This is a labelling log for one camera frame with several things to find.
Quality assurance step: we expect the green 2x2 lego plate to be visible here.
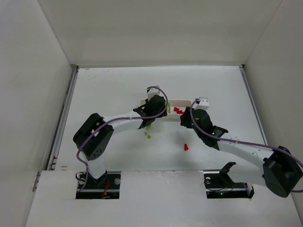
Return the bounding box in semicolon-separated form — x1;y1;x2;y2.
167;102;171;114

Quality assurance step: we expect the red arch lego piece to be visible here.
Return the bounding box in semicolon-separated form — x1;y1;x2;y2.
173;107;180;113

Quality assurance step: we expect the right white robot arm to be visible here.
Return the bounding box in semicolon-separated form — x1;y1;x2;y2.
180;107;303;198

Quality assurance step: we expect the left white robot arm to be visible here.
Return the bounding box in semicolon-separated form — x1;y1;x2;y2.
73;95;168;181

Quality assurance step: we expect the white divided container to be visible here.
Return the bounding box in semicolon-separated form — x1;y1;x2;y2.
139;98;193;122

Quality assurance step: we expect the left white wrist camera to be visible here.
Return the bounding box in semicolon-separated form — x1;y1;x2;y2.
147;86;160;100

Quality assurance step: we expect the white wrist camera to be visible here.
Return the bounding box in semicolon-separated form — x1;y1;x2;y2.
195;97;210;111
147;86;160;100

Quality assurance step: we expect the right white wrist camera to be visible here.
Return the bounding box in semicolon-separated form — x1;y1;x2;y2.
195;97;210;111

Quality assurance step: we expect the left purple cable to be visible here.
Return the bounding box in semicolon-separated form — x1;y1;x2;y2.
76;85;169;171

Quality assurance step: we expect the purple cable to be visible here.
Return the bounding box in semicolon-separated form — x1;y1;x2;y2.
190;99;303;192
76;85;169;171

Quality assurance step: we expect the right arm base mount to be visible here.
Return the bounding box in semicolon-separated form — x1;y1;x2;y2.
204;162;255;199

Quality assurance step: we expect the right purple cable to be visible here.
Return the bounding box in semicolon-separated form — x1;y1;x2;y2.
190;99;303;192

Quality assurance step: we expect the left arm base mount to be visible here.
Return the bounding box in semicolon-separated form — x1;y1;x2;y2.
75;171;121;200

